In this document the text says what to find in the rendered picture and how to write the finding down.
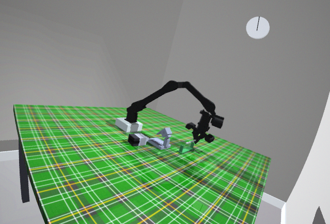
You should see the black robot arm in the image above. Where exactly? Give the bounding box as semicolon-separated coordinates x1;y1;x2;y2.
124;81;224;128

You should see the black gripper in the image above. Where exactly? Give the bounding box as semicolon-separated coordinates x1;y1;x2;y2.
185;121;214;144

